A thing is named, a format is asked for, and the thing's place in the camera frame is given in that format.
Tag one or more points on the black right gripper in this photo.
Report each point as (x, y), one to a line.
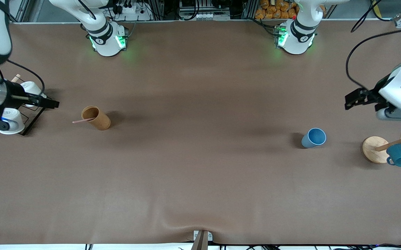
(14, 94)

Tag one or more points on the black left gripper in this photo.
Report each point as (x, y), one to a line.
(373, 93)

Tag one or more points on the pink chopstick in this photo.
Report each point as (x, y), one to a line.
(82, 121)

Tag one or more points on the blue plastic cup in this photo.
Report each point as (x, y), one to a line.
(314, 138)

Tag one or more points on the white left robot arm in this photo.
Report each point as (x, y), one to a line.
(299, 34)

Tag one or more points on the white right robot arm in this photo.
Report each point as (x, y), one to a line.
(103, 38)

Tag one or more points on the white ceramic cup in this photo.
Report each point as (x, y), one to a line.
(32, 88)
(14, 125)

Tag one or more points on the brown cylindrical holder cup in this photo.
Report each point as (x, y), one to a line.
(99, 119)

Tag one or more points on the wooden rack peg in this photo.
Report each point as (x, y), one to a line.
(15, 78)

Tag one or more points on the wooden mug tree stand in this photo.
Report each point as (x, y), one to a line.
(374, 149)

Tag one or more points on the orange snack bag pile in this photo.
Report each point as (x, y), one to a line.
(276, 10)

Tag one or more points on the white power strip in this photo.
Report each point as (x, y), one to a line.
(134, 12)

